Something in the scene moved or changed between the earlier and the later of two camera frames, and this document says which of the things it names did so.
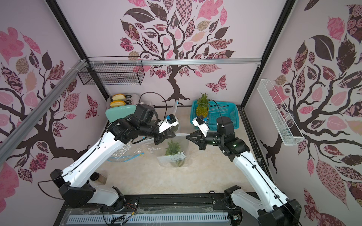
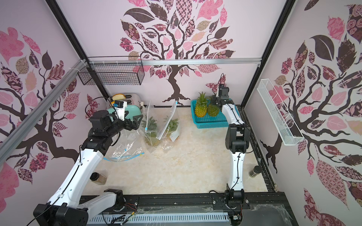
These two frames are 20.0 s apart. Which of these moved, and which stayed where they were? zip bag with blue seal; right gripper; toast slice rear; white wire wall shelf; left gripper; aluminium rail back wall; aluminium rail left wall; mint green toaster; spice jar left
Moved: left gripper; right gripper
Stayed: white wire wall shelf; aluminium rail back wall; spice jar left; aluminium rail left wall; mint green toaster; zip bag with blue seal; toast slice rear
